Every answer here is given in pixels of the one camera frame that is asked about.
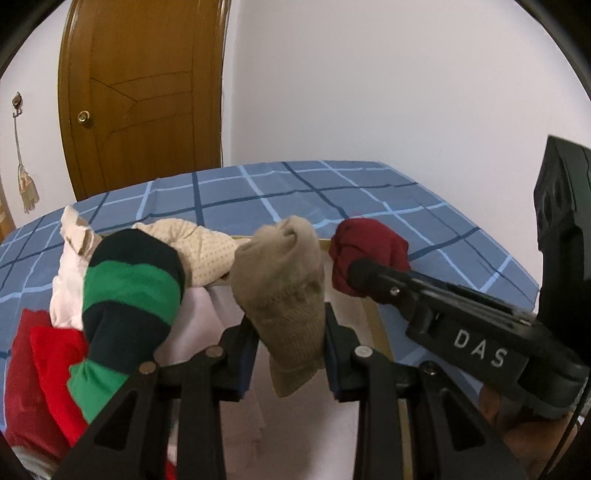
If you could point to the red orange-banded underwear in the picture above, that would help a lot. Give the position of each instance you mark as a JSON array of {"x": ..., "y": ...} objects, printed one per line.
[{"x": 369, "y": 240}]

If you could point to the beige curtain tassel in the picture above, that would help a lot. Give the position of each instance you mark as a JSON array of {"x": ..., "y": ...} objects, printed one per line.
[{"x": 27, "y": 194}]

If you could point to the green black striped underwear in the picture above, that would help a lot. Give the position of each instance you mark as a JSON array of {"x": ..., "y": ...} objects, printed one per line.
[{"x": 129, "y": 295}]

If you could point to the tan underwear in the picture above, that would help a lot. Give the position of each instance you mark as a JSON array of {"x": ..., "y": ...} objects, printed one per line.
[{"x": 286, "y": 295}]

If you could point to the blue plaid tablecloth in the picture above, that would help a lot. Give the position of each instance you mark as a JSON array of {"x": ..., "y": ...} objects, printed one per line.
[{"x": 323, "y": 194}]

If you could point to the beige dotted underwear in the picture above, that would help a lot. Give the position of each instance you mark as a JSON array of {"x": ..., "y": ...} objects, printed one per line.
[{"x": 203, "y": 254}]

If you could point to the person's right hand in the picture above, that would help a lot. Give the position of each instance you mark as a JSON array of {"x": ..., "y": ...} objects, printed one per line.
[{"x": 526, "y": 434}]

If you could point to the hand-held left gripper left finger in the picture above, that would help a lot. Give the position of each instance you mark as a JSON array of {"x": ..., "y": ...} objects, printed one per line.
[{"x": 247, "y": 364}]

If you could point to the gold cardboard tray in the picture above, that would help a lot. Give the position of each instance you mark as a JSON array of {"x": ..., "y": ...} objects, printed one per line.
[{"x": 381, "y": 332}]

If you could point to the bright red underwear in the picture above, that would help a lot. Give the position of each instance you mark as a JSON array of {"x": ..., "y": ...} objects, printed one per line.
[{"x": 55, "y": 369}]

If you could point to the brass door knob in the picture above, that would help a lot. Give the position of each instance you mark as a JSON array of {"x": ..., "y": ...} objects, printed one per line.
[{"x": 84, "y": 117}]

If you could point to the white underwear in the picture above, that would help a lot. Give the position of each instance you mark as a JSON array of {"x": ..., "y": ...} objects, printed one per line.
[{"x": 69, "y": 286}]

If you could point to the brown wooden door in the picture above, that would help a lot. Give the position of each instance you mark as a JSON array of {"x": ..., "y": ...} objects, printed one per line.
[{"x": 138, "y": 92}]

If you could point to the pale pink underwear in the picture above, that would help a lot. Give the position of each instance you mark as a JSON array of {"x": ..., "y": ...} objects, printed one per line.
[{"x": 203, "y": 309}]

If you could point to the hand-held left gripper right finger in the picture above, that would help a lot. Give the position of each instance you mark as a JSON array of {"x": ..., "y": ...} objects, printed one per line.
[{"x": 333, "y": 369}]

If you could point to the metal wall hook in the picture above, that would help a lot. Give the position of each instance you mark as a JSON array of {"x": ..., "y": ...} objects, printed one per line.
[{"x": 17, "y": 100}]

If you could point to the maroon grey-banded underwear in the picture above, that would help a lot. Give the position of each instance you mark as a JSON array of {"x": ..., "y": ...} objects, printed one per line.
[{"x": 18, "y": 392}]

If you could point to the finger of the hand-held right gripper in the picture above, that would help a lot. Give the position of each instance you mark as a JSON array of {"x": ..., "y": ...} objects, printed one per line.
[{"x": 374, "y": 279}]

